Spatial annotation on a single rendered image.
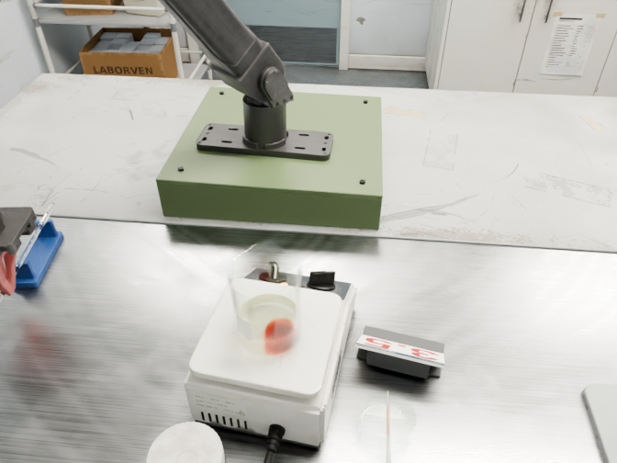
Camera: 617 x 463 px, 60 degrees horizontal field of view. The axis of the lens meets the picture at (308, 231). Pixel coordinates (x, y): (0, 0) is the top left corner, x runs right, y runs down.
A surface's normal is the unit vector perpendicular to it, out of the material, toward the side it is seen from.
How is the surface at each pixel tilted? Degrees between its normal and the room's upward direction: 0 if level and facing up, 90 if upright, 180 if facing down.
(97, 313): 0
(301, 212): 90
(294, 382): 0
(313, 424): 90
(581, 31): 90
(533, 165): 0
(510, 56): 90
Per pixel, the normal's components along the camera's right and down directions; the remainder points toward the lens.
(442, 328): 0.00, -0.77
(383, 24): -0.10, 0.64
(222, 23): 0.71, 0.41
